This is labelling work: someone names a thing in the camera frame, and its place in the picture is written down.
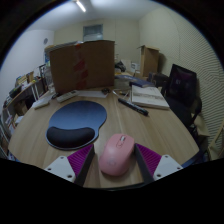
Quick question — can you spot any white closed book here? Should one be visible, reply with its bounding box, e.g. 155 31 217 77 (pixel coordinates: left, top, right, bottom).
130 84 171 110

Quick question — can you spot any small white flat device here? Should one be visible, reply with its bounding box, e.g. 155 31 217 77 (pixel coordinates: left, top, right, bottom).
33 99 51 110

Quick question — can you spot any cluttered shelf unit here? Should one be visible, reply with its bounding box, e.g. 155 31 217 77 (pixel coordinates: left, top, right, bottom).
0 64 51 158

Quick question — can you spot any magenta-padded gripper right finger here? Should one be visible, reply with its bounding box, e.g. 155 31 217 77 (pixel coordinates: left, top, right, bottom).
133 143 184 185

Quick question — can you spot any blue mouse pad, black wrist rest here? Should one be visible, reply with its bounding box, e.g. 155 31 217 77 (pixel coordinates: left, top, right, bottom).
45 100 108 151

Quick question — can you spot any tall open cardboard box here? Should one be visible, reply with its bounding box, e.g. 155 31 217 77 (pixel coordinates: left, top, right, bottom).
137 44 161 78

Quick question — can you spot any black office chair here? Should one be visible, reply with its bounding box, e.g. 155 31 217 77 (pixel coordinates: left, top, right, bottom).
161 63 204 134

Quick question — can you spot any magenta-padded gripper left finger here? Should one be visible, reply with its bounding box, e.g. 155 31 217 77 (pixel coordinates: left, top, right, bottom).
43 143 96 187

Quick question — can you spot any blue book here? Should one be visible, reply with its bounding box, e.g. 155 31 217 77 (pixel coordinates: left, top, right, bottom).
115 74 156 89

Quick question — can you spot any pink computer mouse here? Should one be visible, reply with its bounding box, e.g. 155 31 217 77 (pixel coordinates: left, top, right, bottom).
98 133 136 177

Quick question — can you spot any black marker pen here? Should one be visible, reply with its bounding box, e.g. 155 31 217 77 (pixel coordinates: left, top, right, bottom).
117 97 150 117

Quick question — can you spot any white remote control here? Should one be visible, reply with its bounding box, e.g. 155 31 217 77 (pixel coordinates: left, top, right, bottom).
55 89 80 103

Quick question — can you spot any white paper sheet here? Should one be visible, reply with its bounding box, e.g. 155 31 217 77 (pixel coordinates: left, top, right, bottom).
77 89 110 99

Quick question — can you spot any small window above door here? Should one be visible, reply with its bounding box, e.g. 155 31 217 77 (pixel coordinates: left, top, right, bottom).
82 23 104 42

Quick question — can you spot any ceiling tube light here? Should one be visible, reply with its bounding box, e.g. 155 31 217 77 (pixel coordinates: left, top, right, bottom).
75 0 87 14

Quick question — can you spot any large brown cardboard box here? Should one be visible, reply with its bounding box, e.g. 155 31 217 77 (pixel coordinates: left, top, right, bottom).
49 39 116 95

